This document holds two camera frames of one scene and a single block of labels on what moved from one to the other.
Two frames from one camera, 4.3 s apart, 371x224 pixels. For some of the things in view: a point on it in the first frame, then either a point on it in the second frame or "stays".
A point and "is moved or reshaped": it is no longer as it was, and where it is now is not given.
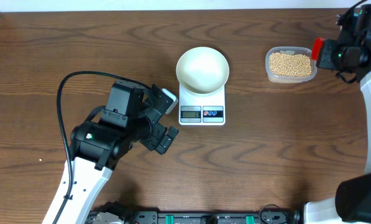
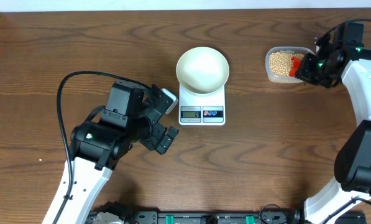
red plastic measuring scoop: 317,45 is moved or reshaped
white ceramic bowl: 202,70 stays
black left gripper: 152,139 stays
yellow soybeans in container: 290,65 stays
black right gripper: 329,45 to 304,74
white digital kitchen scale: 208,109 stays
